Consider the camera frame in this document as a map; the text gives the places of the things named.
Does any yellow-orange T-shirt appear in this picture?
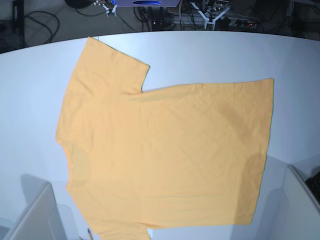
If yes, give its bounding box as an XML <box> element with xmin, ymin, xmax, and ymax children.
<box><xmin>56</xmin><ymin>37</ymin><xmax>274</xmax><ymax>240</ymax></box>

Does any purple box with blue oval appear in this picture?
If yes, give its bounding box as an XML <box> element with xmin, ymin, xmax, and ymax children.
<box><xmin>115</xmin><ymin>0</ymin><xmax>180</xmax><ymax>7</ymax></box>

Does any white power strip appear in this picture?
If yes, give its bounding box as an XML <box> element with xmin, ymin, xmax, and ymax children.
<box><xmin>228</xmin><ymin>17</ymin><xmax>256</xmax><ymax>28</ymax></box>

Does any pencil on table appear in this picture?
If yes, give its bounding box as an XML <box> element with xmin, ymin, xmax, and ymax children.
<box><xmin>87</xmin><ymin>228</ymin><xmax>94</xmax><ymax>240</ymax></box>

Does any grey left partition panel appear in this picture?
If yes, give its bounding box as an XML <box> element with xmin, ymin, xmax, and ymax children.
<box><xmin>0</xmin><ymin>181</ymin><xmax>67</xmax><ymax>240</ymax></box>

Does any grey partition panel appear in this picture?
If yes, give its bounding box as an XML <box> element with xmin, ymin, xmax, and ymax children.
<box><xmin>0</xmin><ymin>181</ymin><xmax>67</xmax><ymax>240</ymax></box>
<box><xmin>283</xmin><ymin>165</ymin><xmax>320</xmax><ymax>219</ymax></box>

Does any grey right partition panel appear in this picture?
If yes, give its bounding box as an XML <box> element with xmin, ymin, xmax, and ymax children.
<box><xmin>283</xmin><ymin>165</ymin><xmax>320</xmax><ymax>219</ymax></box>

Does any black keyboard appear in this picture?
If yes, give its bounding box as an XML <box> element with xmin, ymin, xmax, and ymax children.
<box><xmin>305</xmin><ymin>172</ymin><xmax>320</xmax><ymax>202</ymax></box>

